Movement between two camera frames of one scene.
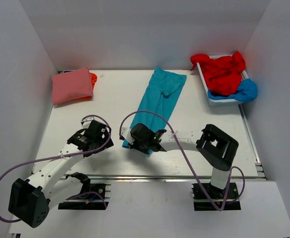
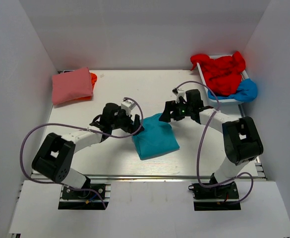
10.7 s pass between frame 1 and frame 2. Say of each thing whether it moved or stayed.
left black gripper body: moved
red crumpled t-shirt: stayed
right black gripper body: moved
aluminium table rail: stayed
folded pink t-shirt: stayed
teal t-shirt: moved
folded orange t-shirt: stayed
